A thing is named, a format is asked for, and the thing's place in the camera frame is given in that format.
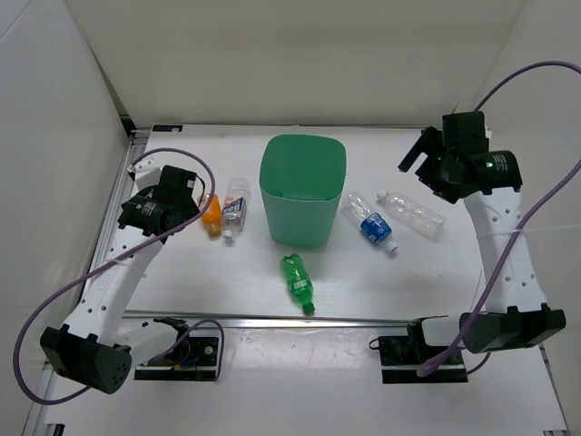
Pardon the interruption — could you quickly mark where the blue label sticker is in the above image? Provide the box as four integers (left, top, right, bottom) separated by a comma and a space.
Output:
152, 124, 182, 133

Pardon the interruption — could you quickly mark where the clear plastic bottle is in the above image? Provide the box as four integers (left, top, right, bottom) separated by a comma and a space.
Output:
376, 191, 446, 242

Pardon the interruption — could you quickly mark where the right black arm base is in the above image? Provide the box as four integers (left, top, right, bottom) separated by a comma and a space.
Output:
369, 321, 468, 385

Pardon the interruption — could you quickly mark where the green plastic bottle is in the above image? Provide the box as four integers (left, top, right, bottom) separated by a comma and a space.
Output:
281, 253, 315, 315

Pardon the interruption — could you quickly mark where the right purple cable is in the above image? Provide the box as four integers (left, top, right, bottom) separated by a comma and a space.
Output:
416, 60, 581, 376

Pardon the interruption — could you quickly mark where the aluminium table rail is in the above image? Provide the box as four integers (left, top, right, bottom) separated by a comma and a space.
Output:
123, 311, 411, 329

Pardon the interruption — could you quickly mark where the clear bottle blue white label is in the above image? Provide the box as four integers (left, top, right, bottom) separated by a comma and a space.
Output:
222, 178, 251, 246

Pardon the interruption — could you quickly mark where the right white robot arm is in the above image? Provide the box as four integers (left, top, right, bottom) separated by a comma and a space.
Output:
399, 111, 566, 363

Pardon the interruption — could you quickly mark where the green plastic bin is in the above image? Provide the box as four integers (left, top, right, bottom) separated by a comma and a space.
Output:
259, 134, 347, 247

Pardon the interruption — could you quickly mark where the orange plastic bottle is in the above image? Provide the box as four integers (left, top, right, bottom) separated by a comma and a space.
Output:
200, 193, 222, 238

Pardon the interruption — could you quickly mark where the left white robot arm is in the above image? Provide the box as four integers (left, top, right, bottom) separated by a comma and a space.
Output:
40, 165, 199, 394

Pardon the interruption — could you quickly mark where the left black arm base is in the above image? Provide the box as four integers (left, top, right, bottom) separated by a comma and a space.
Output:
133, 317, 225, 382

